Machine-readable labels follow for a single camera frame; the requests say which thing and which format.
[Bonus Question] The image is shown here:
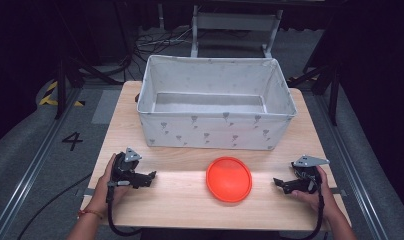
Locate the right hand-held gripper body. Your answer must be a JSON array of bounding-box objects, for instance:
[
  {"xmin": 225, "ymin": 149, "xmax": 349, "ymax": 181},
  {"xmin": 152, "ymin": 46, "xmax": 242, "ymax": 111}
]
[{"xmin": 291, "ymin": 154, "xmax": 331, "ymax": 194}]

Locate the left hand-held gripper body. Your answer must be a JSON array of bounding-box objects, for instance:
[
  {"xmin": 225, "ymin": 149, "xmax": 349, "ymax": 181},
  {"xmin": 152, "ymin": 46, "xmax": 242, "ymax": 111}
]
[{"xmin": 111, "ymin": 147, "xmax": 143, "ymax": 188}]

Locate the person's right hand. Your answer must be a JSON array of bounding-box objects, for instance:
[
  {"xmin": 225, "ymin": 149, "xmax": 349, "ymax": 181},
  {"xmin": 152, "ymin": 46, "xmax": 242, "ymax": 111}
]
[{"xmin": 290, "ymin": 165, "xmax": 338, "ymax": 220}]

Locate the person's left hand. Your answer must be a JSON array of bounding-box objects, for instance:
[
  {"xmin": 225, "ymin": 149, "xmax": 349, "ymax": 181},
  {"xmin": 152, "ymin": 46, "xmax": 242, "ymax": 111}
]
[{"xmin": 89, "ymin": 152, "xmax": 131, "ymax": 215}]

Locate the red round plate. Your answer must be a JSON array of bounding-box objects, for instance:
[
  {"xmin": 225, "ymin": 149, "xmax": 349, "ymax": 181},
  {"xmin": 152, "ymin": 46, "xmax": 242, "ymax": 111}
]
[{"xmin": 205, "ymin": 156, "xmax": 253, "ymax": 204}]

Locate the white fabric storage box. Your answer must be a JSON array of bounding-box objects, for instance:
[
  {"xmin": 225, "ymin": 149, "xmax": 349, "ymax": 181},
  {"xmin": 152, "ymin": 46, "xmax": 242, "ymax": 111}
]
[{"xmin": 136, "ymin": 54, "xmax": 298, "ymax": 151}]

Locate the black tripod stand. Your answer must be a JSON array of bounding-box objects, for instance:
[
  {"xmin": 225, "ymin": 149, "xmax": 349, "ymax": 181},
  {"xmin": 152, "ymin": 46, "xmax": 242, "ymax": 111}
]
[
  {"xmin": 54, "ymin": 3, "xmax": 125, "ymax": 120},
  {"xmin": 287, "ymin": 6, "xmax": 342, "ymax": 127}
]

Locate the yellow black hazard tape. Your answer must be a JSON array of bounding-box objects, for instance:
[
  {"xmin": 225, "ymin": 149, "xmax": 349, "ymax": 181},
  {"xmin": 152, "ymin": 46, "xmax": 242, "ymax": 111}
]
[{"xmin": 38, "ymin": 81, "xmax": 86, "ymax": 108}]

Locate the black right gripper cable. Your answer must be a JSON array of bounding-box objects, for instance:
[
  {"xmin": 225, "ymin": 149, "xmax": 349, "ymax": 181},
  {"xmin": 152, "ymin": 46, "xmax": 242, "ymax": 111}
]
[{"xmin": 279, "ymin": 182, "xmax": 326, "ymax": 240}]

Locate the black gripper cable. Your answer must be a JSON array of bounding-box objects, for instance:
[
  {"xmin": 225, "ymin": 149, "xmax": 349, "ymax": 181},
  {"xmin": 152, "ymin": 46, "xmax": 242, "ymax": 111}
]
[
  {"xmin": 105, "ymin": 185, "xmax": 145, "ymax": 238},
  {"xmin": 279, "ymin": 182, "xmax": 326, "ymax": 240}
]

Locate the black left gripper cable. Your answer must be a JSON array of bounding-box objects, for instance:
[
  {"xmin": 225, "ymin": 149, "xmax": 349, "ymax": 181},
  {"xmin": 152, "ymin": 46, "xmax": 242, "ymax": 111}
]
[{"xmin": 105, "ymin": 185, "xmax": 145, "ymax": 238}]

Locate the aluminium floor rail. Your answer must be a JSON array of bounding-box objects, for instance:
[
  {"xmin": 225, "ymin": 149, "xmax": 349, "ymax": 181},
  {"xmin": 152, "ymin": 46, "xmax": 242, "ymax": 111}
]
[
  {"xmin": 0, "ymin": 87, "xmax": 85, "ymax": 240},
  {"xmin": 314, "ymin": 93, "xmax": 391, "ymax": 240}
]

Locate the red thread bracelet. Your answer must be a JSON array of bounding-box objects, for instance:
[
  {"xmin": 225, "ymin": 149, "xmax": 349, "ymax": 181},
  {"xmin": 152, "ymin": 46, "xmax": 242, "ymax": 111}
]
[{"xmin": 77, "ymin": 208, "xmax": 105, "ymax": 220}]

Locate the black floor cable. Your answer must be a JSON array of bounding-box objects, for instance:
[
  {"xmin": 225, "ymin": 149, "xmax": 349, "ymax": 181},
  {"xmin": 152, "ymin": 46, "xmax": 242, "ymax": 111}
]
[{"xmin": 16, "ymin": 172, "xmax": 93, "ymax": 240}]

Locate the bundle of floor cables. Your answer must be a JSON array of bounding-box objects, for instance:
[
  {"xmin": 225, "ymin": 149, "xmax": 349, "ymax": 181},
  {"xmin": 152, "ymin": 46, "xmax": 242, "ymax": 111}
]
[{"xmin": 132, "ymin": 27, "xmax": 195, "ymax": 65}]

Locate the grey metal frame stand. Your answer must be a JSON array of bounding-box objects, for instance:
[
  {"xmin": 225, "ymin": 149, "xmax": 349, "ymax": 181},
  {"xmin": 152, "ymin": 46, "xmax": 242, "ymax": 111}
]
[{"xmin": 189, "ymin": 4, "xmax": 285, "ymax": 60}]

